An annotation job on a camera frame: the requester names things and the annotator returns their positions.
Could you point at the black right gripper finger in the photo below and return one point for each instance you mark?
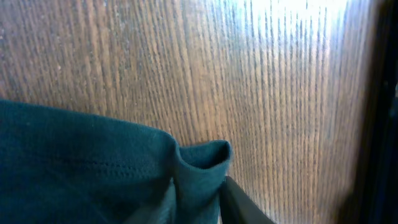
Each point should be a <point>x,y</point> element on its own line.
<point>237,208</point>

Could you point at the dark green t-shirt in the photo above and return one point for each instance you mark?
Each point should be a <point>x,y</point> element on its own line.
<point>60,166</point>

